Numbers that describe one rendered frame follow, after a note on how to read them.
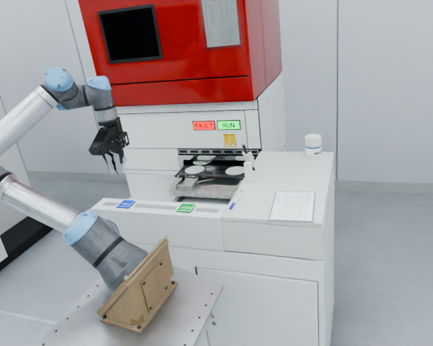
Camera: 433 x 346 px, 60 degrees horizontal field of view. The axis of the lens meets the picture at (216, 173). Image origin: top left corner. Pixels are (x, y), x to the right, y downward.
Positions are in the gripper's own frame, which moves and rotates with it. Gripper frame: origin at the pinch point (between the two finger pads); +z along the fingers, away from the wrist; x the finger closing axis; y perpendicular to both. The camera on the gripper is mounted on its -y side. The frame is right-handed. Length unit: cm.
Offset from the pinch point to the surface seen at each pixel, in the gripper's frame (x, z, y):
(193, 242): -29.2, 26.3, -4.0
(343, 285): -80, 111, 81
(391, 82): -109, 16, 207
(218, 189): -27.0, 22.7, 32.6
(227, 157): -24, 17, 57
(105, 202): 10.8, 15.1, 1.9
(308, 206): -70, 14, 6
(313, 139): -68, 5, 49
